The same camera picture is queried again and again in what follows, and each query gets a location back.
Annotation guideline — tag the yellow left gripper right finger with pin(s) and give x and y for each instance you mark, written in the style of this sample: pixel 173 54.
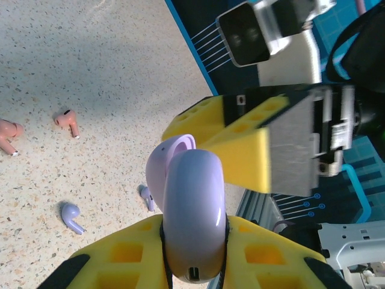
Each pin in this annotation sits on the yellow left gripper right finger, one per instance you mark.
pixel 270 259

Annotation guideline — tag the coral earbud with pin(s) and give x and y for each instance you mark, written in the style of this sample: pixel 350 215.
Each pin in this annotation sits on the coral earbud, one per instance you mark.
pixel 64 119
pixel 9 132

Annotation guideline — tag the purple round charging case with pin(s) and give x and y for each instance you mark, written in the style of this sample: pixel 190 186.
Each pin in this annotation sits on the purple round charging case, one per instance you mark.
pixel 192 195

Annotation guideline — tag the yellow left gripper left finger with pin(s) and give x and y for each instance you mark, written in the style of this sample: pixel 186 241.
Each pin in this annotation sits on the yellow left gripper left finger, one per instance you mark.
pixel 120 256

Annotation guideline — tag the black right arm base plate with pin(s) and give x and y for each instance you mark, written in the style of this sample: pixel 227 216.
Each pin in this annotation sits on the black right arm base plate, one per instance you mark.
pixel 300 239

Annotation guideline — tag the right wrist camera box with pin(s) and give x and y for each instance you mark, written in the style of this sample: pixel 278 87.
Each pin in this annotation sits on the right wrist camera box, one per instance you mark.
pixel 246 36

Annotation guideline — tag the blue table edge strip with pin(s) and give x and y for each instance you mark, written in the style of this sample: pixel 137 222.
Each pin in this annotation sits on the blue table edge strip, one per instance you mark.
pixel 192 45

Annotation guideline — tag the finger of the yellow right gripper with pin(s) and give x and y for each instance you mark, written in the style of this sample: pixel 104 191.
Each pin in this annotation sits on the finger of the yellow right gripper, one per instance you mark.
pixel 246 156
pixel 216 117

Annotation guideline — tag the purple earbud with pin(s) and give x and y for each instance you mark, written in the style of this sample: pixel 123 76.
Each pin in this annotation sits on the purple earbud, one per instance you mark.
pixel 146 194
pixel 69 212

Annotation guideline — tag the aluminium mounting rail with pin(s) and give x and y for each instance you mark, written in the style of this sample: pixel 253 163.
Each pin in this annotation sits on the aluminium mounting rail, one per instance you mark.
pixel 258 213

